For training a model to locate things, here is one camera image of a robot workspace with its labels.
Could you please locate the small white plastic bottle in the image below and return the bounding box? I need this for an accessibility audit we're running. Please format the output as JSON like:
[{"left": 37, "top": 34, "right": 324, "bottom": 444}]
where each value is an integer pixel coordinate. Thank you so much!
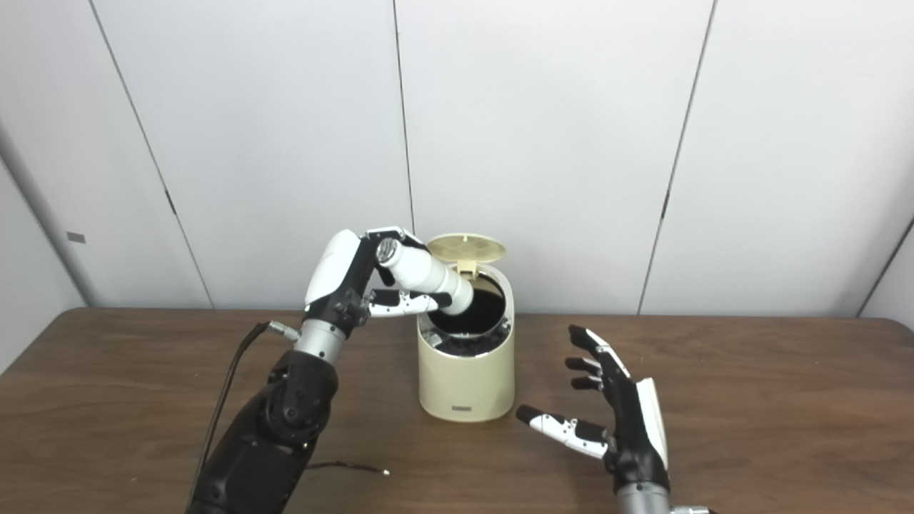
[{"left": 376, "top": 238, "right": 476, "bottom": 316}]

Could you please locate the thin brown loose wire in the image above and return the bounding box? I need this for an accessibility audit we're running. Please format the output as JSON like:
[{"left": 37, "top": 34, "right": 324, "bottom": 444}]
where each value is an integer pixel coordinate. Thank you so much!
[{"left": 307, "top": 461, "right": 390, "bottom": 476}]

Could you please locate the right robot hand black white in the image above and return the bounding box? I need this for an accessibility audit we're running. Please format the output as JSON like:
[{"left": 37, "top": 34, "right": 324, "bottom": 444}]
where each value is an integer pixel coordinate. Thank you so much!
[{"left": 516, "top": 325, "right": 672, "bottom": 495}]

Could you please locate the black bin liner bag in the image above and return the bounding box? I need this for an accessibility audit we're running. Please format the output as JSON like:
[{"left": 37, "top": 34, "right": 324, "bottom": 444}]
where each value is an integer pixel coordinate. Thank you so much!
[{"left": 421, "top": 275, "right": 511, "bottom": 356}]

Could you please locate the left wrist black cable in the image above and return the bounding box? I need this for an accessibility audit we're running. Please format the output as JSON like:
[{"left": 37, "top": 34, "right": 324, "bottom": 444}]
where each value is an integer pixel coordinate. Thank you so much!
[{"left": 187, "top": 321, "right": 301, "bottom": 500}]

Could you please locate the cream-colored bin body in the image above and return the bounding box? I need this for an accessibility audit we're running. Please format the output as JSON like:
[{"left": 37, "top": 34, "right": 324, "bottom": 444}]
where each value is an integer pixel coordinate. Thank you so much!
[{"left": 417, "top": 263, "right": 516, "bottom": 423}]

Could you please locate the round cream bin lid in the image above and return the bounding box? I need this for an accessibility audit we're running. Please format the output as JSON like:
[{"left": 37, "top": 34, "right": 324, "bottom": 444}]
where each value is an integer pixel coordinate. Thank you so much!
[{"left": 427, "top": 233, "right": 507, "bottom": 278}]

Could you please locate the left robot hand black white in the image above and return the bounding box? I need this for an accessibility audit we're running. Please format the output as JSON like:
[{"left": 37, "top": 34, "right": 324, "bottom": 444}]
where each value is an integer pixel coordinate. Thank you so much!
[{"left": 303, "top": 226, "right": 440, "bottom": 336}]

